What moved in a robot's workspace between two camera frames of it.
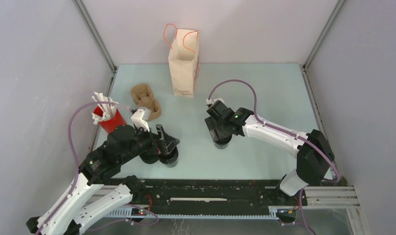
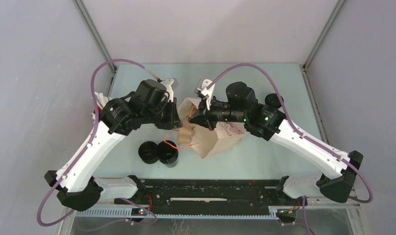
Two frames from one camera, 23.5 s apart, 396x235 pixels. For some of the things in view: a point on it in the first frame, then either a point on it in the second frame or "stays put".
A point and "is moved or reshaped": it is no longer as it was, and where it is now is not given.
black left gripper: [164, 143] -> [174, 121]
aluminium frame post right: [338, 5] stays put
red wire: [151, 201] stays put
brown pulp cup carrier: [143, 95] is moved or reshaped
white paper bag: [184, 58] -> [207, 142]
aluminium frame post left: [97, 34] stays put
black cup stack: [171, 159] stays put
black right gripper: [212, 124] -> [203, 117]
